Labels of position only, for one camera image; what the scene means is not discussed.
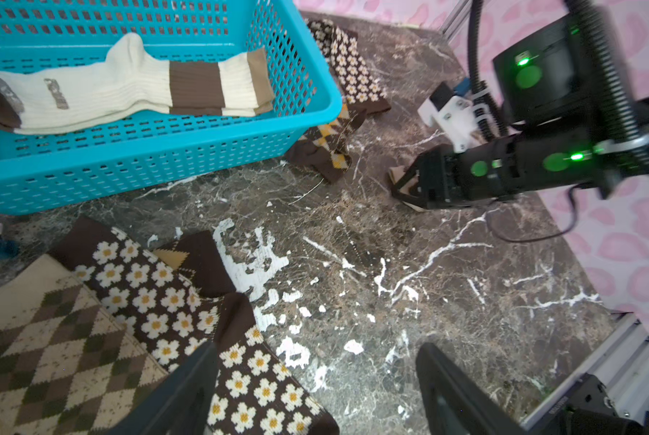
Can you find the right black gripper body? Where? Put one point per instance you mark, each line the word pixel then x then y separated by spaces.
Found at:
pixel 500 169

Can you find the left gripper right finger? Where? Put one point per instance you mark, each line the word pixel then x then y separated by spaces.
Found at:
pixel 453 404

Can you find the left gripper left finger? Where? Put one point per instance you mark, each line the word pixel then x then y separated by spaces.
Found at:
pixel 181 403

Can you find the daisy sock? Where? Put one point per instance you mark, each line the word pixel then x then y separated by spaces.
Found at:
pixel 359 87
pixel 255 392

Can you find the tan argyle sock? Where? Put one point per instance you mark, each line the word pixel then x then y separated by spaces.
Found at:
pixel 409 188
pixel 66 365

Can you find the dark brown argyle sock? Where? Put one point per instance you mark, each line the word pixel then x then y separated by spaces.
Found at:
pixel 324 148
pixel 196 257

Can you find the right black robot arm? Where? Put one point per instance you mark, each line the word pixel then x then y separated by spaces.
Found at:
pixel 568 119

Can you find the teal plastic basket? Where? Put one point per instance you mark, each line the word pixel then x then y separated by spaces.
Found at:
pixel 41 172

